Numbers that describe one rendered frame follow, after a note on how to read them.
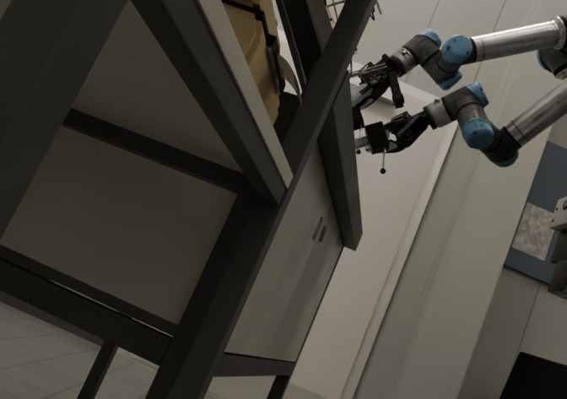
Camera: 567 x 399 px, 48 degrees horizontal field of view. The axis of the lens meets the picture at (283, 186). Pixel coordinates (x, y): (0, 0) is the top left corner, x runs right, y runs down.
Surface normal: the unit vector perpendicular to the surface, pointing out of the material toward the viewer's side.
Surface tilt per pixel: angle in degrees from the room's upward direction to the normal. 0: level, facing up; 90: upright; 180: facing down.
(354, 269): 90
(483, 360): 90
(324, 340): 90
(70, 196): 90
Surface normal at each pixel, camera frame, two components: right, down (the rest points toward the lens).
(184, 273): -0.14, -0.28
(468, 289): 0.06, -0.20
